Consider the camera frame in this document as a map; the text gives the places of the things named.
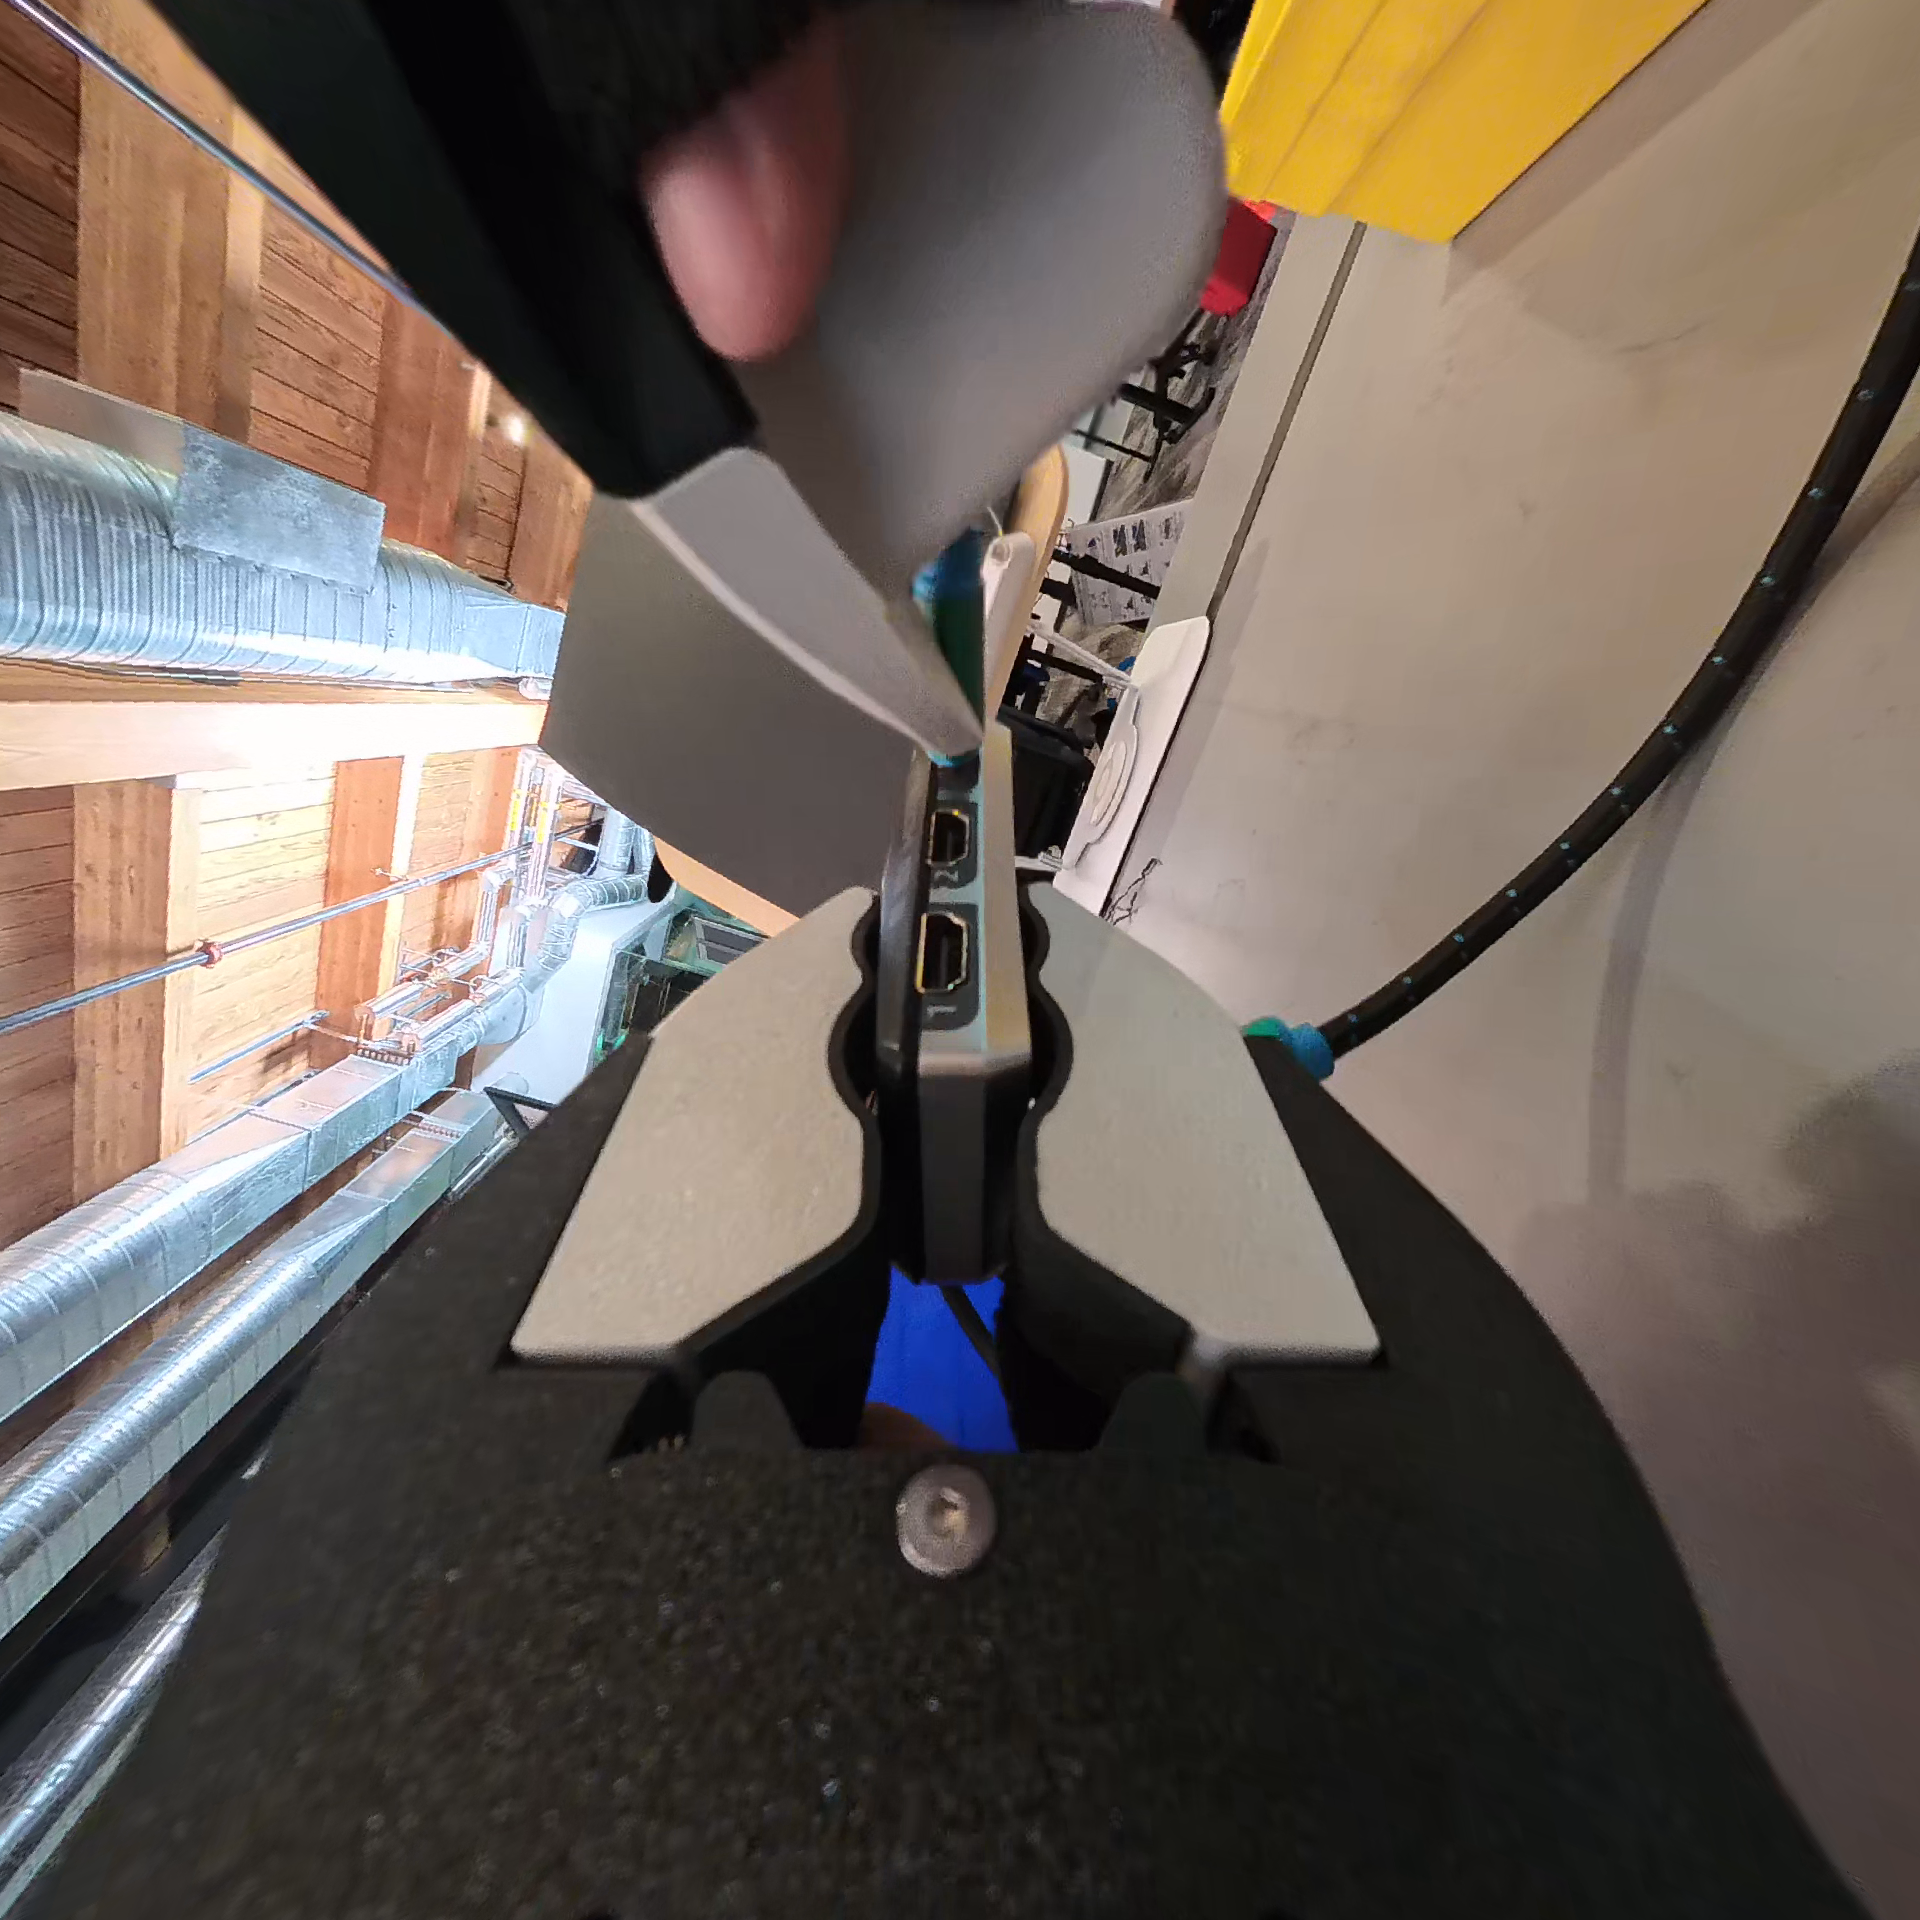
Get white paper sign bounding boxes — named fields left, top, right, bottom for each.
left=1069, top=507, right=1191, bottom=626

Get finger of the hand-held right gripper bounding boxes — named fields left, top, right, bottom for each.
left=742, top=0, right=1233, bottom=602
left=540, top=446, right=988, bottom=920

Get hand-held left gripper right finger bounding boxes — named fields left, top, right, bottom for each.
left=1003, top=882, right=1384, bottom=1456

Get blue plastic bin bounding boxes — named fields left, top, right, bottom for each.
left=864, top=1266, right=1026, bottom=1456

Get person's right hand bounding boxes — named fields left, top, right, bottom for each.
left=646, top=22, right=861, bottom=361

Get grey desk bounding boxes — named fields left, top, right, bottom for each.
left=1081, top=0, right=1920, bottom=1920

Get red storage bin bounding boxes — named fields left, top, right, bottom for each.
left=1202, top=198, right=1297, bottom=320

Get yellow plastic bin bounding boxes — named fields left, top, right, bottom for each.
left=1218, top=0, right=1715, bottom=247

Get silver ventilation duct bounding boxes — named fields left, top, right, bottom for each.
left=0, top=411, right=568, bottom=695
left=0, top=1082, right=505, bottom=1636

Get white panel base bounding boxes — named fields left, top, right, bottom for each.
left=1055, top=617, right=1213, bottom=920

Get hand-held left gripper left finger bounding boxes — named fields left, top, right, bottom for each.
left=511, top=888, right=887, bottom=1449

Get grey video switch box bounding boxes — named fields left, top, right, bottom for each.
left=875, top=751, right=1039, bottom=1289

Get black braided cable green plugs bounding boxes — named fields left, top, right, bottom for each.
left=1243, top=232, right=1920, bottom=1079
left=912, top=537, right=995, bottom=757

